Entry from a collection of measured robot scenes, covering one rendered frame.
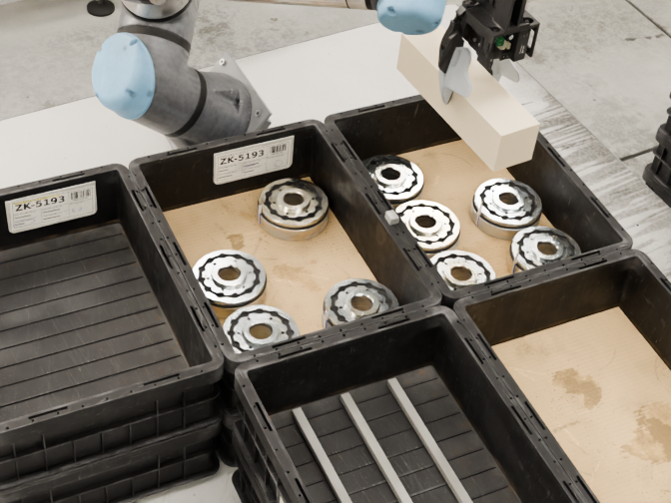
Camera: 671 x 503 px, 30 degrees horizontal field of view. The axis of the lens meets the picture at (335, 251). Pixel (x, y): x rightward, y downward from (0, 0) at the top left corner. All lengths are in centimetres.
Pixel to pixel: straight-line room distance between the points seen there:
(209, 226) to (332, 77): 60
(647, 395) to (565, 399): 11
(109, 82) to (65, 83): 153
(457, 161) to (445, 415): 51
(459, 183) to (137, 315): 55
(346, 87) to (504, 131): 75
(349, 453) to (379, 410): 8
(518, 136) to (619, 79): 209
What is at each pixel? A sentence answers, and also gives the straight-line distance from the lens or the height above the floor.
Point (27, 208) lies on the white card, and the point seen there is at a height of 90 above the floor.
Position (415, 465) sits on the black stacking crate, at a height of 83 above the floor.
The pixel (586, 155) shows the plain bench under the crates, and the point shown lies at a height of 70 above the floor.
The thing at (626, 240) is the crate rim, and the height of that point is 93.
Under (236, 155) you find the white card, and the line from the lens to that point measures 182.
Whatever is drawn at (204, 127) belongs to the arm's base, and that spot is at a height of 84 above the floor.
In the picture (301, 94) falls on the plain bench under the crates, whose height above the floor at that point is 70.
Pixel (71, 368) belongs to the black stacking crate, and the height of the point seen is 83.
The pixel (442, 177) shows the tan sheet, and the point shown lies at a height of 83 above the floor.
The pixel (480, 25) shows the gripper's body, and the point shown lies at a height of 123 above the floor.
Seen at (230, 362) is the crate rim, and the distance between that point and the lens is 152.
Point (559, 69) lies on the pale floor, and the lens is 368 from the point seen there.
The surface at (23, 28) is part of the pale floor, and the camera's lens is 367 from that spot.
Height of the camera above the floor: 209
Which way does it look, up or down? 44 degrees down
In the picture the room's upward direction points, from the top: 7 degrees clockwise
